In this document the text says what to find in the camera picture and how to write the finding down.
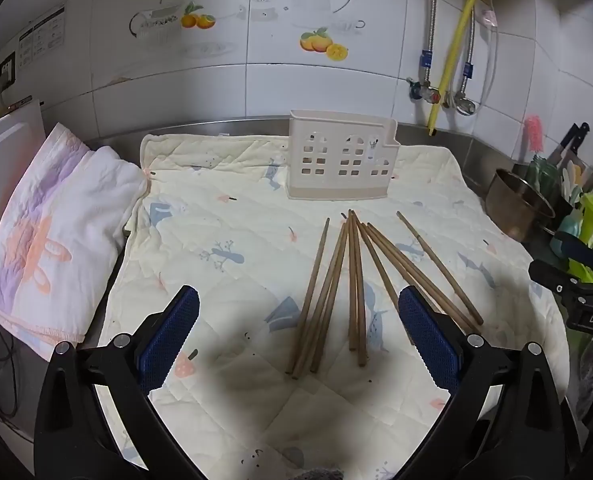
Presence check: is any black pot handle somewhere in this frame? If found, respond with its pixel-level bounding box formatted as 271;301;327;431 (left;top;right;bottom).
557;234;593;273

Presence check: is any yellow gas hose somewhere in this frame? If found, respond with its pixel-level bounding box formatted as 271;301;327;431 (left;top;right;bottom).
428;0;483;137

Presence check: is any stainless steel pot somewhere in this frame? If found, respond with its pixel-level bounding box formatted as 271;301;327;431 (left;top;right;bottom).
485;167;571;244

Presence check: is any folded white pink towel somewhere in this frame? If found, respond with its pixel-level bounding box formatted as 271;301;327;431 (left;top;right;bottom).
0;122;150;362

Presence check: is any metal water valve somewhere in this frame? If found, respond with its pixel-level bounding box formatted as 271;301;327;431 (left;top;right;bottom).
447;91;477;116
407;77;442;106

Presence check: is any cream quilted printed mat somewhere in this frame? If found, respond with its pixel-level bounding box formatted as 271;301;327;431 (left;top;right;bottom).
96;132;571;480

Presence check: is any white board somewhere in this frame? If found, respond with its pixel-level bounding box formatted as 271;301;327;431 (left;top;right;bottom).
0;100;47;271

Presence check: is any clear plastic tube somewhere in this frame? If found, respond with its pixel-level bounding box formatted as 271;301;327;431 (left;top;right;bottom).
479;7;501;111

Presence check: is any teal plastic cup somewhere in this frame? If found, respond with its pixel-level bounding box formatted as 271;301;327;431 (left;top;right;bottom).
549;210;580;257

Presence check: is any beige plastic chopstick holder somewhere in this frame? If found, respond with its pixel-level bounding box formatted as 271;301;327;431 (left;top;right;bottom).
284;109;401;201

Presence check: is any black wall socket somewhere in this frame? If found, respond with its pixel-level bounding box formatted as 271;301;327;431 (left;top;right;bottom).
0;51;17;89

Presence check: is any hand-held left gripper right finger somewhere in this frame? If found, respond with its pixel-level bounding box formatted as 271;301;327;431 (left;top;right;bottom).
391;285;580;480

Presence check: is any white plastic spatula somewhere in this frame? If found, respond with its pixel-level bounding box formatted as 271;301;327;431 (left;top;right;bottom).
561;161;585;206

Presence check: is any braided metal hose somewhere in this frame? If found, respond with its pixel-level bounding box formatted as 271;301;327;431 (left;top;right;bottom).
461;7;477;95
421;0;437;86

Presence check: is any pink bottle brush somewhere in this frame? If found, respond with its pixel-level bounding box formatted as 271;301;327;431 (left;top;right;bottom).
523;114;545;157

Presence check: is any green glass jar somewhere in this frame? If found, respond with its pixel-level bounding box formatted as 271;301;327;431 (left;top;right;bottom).
527;156;560;196

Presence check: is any white wall label sticker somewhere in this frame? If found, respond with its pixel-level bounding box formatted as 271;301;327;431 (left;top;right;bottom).
17;6;67;69

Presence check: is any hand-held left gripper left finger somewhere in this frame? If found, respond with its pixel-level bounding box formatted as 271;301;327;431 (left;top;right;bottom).
34;284;200;480

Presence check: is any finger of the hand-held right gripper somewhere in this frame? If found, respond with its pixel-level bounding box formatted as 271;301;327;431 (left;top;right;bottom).
529;259;593;311

